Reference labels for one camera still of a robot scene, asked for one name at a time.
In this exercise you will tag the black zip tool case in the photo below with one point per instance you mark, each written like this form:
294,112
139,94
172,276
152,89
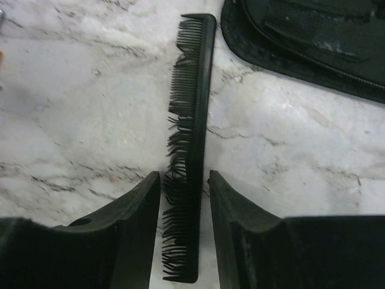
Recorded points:
335,44

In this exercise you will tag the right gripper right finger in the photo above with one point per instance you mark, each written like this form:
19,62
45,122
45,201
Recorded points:
256,249

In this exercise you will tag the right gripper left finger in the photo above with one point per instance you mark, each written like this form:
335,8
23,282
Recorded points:
109,248

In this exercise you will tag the black hair comb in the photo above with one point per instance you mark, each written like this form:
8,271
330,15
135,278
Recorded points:
183,181

